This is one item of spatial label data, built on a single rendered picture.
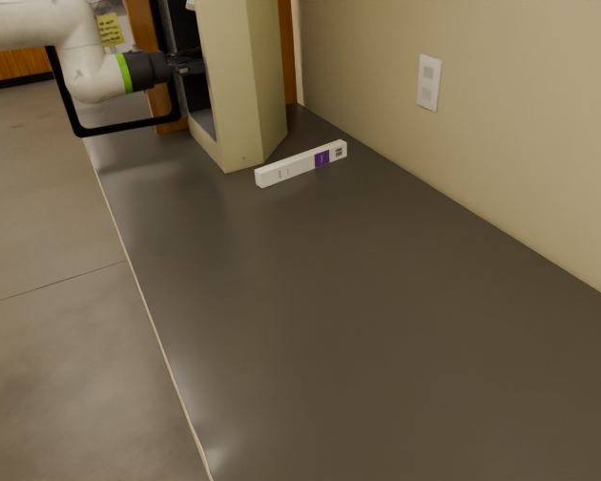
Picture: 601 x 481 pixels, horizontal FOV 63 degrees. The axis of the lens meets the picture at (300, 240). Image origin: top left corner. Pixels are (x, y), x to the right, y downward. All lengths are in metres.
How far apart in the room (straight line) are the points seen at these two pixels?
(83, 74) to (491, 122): 0.89
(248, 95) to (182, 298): 0.56
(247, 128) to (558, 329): 0.83
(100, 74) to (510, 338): 1.00
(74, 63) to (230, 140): 0.38
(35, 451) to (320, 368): 1.45
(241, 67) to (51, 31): 0.41
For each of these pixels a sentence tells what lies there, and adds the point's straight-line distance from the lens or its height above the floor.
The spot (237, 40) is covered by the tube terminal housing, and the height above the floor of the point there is 1.26.
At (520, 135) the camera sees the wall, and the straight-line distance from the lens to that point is 1.04.
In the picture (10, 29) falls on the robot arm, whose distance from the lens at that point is 1.19.
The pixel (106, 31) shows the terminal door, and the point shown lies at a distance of 1.48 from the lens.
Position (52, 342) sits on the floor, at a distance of 2.42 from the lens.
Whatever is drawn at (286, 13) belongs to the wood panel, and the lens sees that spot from 1.67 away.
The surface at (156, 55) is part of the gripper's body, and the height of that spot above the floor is 1.23.
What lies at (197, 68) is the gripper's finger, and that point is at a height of 1.20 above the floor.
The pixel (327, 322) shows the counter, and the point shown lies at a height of 0.94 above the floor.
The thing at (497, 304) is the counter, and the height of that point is 0.94.
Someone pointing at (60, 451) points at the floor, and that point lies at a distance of 2.02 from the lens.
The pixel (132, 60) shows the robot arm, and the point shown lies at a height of 1.23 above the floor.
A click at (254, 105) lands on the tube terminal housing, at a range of 1.27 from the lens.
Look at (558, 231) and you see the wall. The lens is 1.04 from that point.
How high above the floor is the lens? 1.52
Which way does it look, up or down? 35 degrees down
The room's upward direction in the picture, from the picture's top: 4 degrees counter-clockwise
